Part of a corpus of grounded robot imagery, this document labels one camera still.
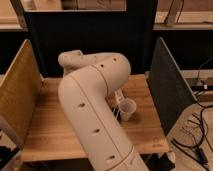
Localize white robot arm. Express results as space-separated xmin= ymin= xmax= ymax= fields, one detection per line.
xmin=58 ymin=50 xmax=149 ymax=171

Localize black floor cables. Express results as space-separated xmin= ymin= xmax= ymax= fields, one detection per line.
xmin=171 ymin=56 xmax=213 ymax=164

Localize dark grey right side panel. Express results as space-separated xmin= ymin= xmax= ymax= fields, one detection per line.
xmin=148 ymin=37 xmax=197 ymax=137

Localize black back panel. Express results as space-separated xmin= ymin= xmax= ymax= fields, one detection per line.
xmin=24 ymin=0 xmax=158 ymax=77

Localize wooden left side panel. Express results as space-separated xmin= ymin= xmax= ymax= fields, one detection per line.
xmin=0 ymin=39 xmax=42 ymax=149

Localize white plastic brush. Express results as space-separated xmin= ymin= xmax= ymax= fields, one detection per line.
xmin=114 ymin=89 xmax=124 ymax=110

